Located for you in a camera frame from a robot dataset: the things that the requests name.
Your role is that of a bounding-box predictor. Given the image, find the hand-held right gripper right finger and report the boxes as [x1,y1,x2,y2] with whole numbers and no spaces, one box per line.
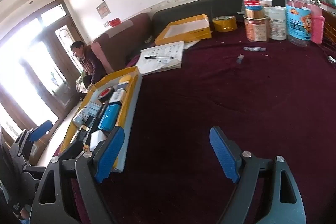
[209,126,306,224]

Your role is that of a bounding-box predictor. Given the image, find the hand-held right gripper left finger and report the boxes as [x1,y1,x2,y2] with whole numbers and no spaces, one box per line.
[29,126,125,224]

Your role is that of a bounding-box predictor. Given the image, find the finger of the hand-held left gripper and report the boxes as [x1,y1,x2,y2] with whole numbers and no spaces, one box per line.
[22,164,49,175]
[10,120,53,161]

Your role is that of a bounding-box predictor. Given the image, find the yellow taped cardboard tray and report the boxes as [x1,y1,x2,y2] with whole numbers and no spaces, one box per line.
[154,14,213,46]
[58,66,143,173]

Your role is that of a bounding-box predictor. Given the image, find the blue battery pack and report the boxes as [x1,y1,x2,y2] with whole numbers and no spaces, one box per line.
[98,104,121,132]

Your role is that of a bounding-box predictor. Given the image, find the small white carton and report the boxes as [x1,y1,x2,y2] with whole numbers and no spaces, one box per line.
[73,109,88,127]

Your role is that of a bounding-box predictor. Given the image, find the black tape roll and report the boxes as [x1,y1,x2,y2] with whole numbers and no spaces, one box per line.
[98,86,115,103]

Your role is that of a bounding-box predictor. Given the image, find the wooden glass door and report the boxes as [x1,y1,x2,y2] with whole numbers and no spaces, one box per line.
[0,0,88,140]

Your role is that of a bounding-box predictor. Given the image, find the open written notebook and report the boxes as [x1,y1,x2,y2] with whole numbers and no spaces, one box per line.
[135,41,185,75]

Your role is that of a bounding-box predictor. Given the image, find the white paper sheet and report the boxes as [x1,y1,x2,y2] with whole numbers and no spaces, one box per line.
[182,40,201,51]

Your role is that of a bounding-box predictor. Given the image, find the brown sofa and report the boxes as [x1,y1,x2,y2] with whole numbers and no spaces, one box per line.
[91,13,153,75]

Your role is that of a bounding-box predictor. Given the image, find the large yellow tape roll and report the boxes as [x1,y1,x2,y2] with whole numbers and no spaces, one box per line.
[212,15,237,32]

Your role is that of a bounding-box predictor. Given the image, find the small framed picture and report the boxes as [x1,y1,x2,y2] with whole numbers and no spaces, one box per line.
[96,1,111,19]

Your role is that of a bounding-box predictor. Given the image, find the white jar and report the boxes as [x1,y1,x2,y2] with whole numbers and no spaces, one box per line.
[265,6,288,40]

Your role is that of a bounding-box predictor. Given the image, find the clear jar with red band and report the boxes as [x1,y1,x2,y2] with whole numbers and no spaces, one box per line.
[241,0,265,18]

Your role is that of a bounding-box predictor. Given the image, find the blue labelled clear jar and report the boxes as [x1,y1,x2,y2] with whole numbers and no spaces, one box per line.
[284,0,313,47]

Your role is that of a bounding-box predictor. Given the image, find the dark sofa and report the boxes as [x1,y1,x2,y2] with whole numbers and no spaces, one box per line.
[152,0,286,42]

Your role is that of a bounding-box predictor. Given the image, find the pink bottle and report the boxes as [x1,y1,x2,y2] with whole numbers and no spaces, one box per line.
[310,0,325,45]

